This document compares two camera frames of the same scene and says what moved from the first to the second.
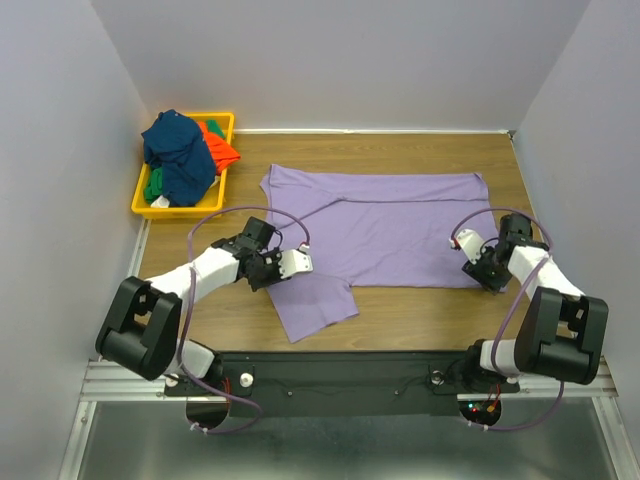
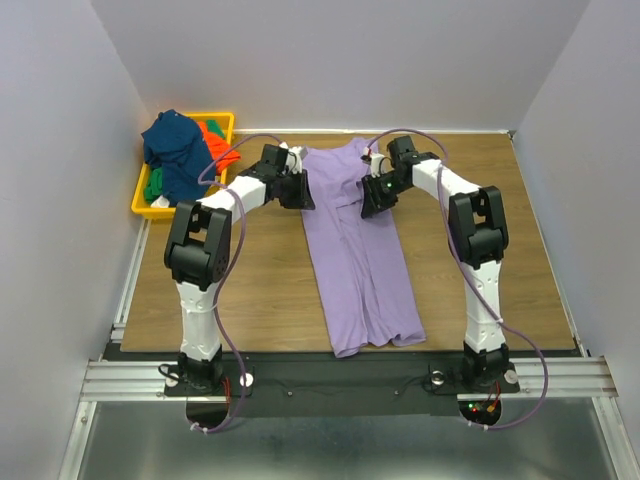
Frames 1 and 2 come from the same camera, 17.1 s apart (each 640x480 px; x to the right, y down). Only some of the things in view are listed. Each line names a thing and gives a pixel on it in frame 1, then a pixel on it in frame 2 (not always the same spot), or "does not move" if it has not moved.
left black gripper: [257, 284] -> [302, 198]
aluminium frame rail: [109, 382] does not move
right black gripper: [476, 273] -> [372, 200]
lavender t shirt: [370, 228] -> [367, 291]
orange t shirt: [223, 154] does not move
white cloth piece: [160, 202] does not move
